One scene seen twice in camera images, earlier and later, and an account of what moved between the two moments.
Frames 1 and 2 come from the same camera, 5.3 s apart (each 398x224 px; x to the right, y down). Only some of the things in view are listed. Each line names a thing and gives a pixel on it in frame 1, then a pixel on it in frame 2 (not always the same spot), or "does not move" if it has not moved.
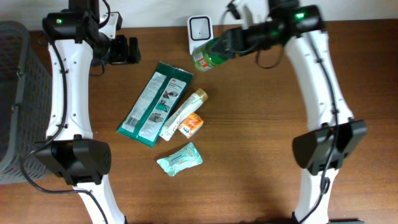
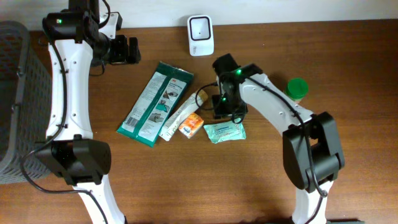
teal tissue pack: [186, 157] to [226, 130]
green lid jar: [201, 59] to [296, 88]
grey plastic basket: [25, 103] does not move
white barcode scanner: [199, 30] does not move
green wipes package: [157, 104] does not move
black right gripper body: [259, 34] to [227, 105]
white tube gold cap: [194, 101] does not move
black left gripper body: [121, 50] does not move
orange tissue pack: [191, 125] does not move
